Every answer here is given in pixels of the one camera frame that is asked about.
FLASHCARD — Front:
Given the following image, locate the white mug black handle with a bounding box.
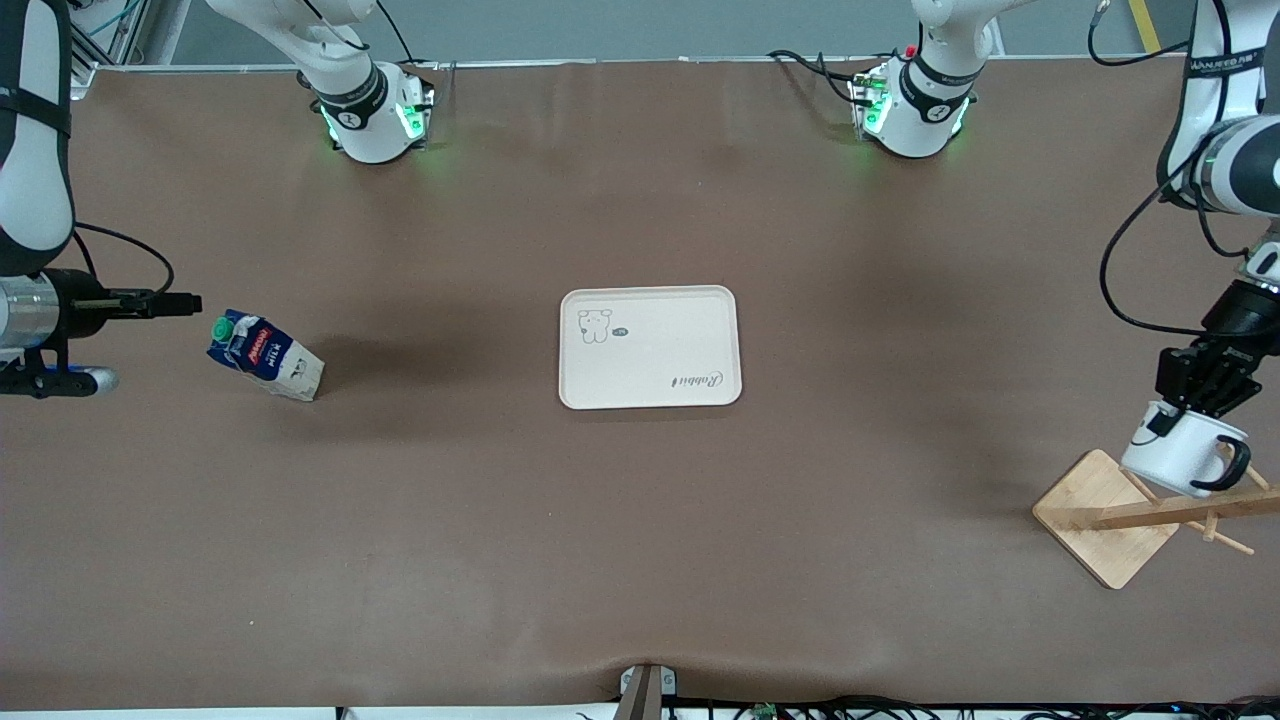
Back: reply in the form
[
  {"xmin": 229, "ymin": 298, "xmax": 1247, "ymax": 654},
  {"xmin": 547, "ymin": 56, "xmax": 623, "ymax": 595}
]
[{"xmin": 1120, "ymin": 400, "xmax": 1252, "ymax": 499}]

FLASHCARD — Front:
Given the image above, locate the blue milk carton green cap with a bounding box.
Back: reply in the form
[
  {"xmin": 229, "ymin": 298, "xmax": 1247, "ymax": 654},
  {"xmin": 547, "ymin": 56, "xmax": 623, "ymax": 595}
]
[{"xmin": 207, "ymin": 310, "xmax": 325, "ymax": 402}]

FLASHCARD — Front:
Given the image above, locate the white rabbit print tray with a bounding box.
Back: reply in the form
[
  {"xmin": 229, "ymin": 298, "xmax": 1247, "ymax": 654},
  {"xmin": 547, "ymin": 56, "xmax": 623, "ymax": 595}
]
[{"xmin": 559, "ymin": 286, "xmax": 743, "ymax": 410}]

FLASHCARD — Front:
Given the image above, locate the wooden mug stand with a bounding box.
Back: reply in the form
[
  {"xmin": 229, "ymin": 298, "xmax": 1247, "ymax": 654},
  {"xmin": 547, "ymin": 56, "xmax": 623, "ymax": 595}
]
[{"xmin": 1033, "ymin": 449, "xmax": 1280, "ymax": 590}]

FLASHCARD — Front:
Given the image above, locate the metal table edge clamp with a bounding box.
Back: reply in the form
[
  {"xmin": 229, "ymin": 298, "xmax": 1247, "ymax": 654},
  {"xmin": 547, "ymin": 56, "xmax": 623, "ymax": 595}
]
[{"xmin": 618, "ymin": 664, "xmax": 678, "ymax": 720}]

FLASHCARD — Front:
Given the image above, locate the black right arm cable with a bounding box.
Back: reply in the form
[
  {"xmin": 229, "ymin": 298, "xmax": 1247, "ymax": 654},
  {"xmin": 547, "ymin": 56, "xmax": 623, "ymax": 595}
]
[{"xmin": 72, "ymin": 222, "xmax": 176, "ymax": 301}]

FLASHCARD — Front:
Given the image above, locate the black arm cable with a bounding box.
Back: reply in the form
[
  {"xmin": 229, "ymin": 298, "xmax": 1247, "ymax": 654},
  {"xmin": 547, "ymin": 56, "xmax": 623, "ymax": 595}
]
[
  {"xmin": 1098, "ymin": 130, "xmax": 1216, "ymax": 336},
  {"xmin": 72, "ymin": 222, "xmax": 176, "ymax": 301}
]

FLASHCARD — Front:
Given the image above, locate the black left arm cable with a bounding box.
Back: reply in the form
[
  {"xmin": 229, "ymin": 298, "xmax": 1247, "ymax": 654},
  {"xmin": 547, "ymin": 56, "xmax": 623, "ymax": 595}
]
[{"xmin": 1098, "ymin": 130, "xmax": 1216, "ymax": 336}]

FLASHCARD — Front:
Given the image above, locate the aluminium frame profile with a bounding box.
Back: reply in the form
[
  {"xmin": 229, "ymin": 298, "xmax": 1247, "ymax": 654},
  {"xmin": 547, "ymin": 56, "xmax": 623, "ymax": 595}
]
[{"xmin": 68, "ymin": 0, "xmax": 201, "ymax": 73}]

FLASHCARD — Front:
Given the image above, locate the black base cable bundle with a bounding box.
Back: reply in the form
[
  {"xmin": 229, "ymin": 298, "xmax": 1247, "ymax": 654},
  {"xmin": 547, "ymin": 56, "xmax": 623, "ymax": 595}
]
[{"xmin": 767, "ymin": 48, "xmax": 863, "ymax": 87}]

